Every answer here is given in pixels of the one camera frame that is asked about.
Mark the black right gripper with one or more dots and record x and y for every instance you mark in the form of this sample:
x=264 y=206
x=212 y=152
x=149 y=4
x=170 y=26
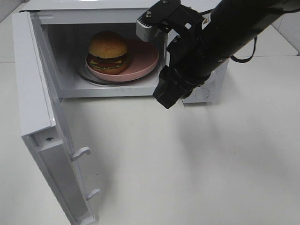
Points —
x=194 y=53

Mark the pink round plate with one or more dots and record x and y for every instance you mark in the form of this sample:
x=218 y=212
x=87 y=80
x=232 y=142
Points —
x=143 y=58

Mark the round white door button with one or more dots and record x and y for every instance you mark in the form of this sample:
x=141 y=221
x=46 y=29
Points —
x=202 y=93

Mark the toy hamburger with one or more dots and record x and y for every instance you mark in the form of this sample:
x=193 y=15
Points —
x=108 y=53

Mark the white microwave door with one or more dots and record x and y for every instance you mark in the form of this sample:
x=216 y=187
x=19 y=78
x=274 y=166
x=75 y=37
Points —
x=44 y=128

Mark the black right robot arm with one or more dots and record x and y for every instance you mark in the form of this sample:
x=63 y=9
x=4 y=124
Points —
x=244 y=20

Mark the glass microwave turntable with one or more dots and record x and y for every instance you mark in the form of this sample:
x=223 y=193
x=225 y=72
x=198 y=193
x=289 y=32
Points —
x=84 y=73

